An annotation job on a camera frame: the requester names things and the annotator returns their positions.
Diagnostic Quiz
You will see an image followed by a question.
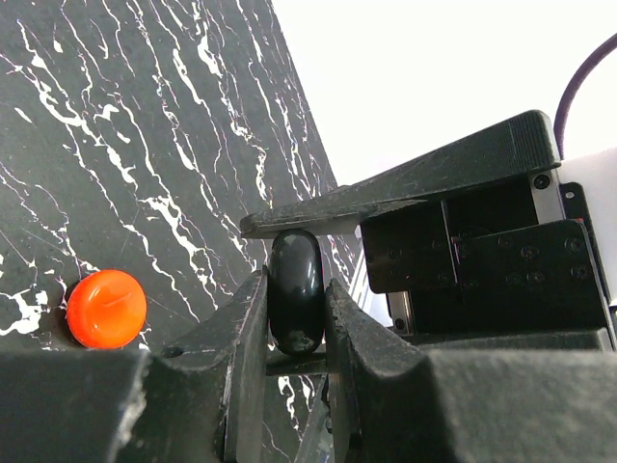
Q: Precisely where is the black earbud case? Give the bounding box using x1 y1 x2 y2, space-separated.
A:
267 230 325 357

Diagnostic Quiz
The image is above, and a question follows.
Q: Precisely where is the orange earbud case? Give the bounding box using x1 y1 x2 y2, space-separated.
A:
67 269 148 349

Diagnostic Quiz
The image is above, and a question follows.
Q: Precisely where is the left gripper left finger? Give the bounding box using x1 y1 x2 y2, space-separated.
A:
1 271 267 462

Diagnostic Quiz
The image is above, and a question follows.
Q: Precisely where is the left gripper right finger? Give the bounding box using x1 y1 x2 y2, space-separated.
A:
325 282 616 462

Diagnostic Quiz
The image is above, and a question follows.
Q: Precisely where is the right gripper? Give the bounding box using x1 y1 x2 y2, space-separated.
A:
239 110 616 340

